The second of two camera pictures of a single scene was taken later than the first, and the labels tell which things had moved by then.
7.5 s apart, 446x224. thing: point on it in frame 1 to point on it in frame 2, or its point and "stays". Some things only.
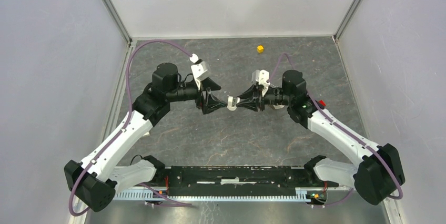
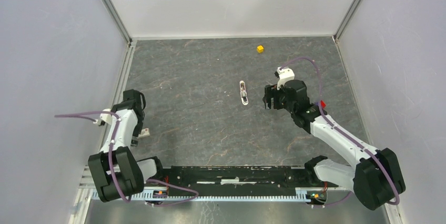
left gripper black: [211, 103] to [138, 130]
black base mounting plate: [241, 181] stays
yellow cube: [260, 49] stays
